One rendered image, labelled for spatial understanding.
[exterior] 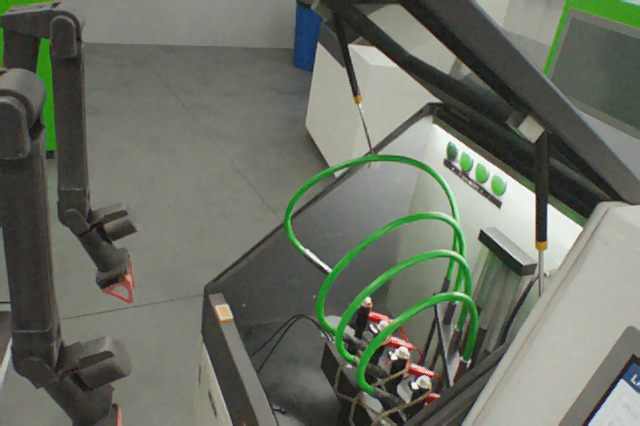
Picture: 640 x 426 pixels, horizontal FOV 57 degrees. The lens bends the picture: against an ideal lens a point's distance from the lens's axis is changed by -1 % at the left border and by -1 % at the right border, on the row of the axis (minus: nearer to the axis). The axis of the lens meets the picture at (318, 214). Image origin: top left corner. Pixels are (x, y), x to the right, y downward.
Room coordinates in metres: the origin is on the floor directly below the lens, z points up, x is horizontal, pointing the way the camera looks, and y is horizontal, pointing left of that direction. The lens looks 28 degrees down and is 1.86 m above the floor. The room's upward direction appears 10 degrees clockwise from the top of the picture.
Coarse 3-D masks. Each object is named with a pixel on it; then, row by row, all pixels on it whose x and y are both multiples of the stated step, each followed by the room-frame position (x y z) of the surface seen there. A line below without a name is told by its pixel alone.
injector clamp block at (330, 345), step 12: (324, 348) 1.06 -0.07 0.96; (348, 348) 1.08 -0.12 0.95; (324, 360) 1.05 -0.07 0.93; (336, 360) 1.01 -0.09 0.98; (324, 372) 1.04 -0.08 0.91; (336, 372) 1.00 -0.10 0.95; (348, 372) 0.97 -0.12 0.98; (348, 384) 0.95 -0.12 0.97; (384, 384) 0.95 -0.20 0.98; (348, 396) 0.94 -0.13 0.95; (360, 396) 0.91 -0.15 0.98; (348, 408) 0.93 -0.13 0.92; (360, 408) 0.89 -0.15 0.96; (372, 408) 0.88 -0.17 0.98; (348, 420) 0.92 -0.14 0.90; (360, 420) 0.88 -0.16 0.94; (372, 420) 0.85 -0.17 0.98; (384, 420) 0.85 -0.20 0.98; (396, 420) 0.88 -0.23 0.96
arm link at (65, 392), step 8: (72, 368) 0.65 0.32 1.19; (64, 376) 0.64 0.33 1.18; (72, 376) 0.64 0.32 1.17; (80, 376) 0.64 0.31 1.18; (56, 384) 0.63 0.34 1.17; (64, 384) 0.63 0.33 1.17; (72, 384) 0.64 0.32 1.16; (80, 384) 0.65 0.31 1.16; (48, 392) 0.63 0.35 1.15; (56, 392) 0.63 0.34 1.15; (64, 392) 0.63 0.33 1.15; (72, 392) 0.63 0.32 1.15; (80, 392) 0.64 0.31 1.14; (56, 400) 0.63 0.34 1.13; (64, 400) 0.63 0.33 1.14; (72, 400) 0.63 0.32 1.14
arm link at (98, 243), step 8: (96, 224) 1.06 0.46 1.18; (88, 232) 1.04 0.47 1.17; (96, 232) 1.05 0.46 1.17; (104, 232) 1.06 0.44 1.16; (80, 240) 1.04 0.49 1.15; (88, 240) 1.04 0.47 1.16; (96, 240) 1.04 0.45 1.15; (104, 240) 1.06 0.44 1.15; (88, 248) 1.04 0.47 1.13; (96, 248) 1.04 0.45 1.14
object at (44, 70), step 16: (0, 0) 3.45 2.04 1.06; (16, 0) 3.50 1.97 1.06; (32, 0) 3.56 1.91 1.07; (48, 0) 3.62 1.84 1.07; (0, 16) 3.44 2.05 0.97; (0, 32) 3.44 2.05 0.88; (0, 48) 3.43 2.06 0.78; (48, 48) 3.61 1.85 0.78; (0, 64) 3.43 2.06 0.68; (48, 64) 3.61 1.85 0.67; (48, 80) 3.60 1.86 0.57; (48, 96) 3.60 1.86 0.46; (48, 112) 3.60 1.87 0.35; (48, 128) 3.59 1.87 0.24; (48, 144) 3.59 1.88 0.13
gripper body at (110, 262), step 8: (104, 248) 1.05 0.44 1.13; (112, 248) 1.07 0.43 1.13; (120, 248) 1.13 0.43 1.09; (96, 256) 1.04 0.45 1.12; (104, 256) 1.05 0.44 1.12; (112, 256) 1.06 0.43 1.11; (120, 256) 1.08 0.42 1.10; (96, 264) 1.05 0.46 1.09; (104, 264) 1.05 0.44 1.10; (112, 264) 1.05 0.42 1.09; (120, 264) 1.06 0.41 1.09; (104, 272) 1.05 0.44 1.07; (112, 272) 1.04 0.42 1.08; (120, 272) 1.03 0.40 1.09; (96, 280) 1.02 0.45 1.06; (104, 280) 1.02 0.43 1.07
